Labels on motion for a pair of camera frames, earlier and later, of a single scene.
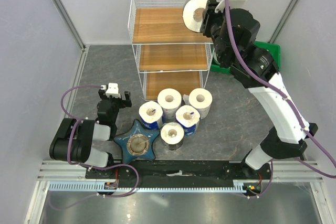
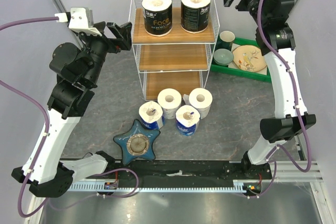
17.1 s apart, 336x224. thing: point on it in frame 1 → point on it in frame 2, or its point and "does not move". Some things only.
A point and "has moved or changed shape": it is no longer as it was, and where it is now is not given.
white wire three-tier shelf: (170, 55) does not move
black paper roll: (172, 134) → (157, 8)
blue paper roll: (188, 116) does not move
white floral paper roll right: (201, 98) does not move
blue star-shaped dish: (137, 142) does not move
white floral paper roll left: (169, 99) does not move
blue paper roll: (150, 113) does not move
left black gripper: (122, 102) → (124, 35)
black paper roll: (193, 11) has moved or changed shape
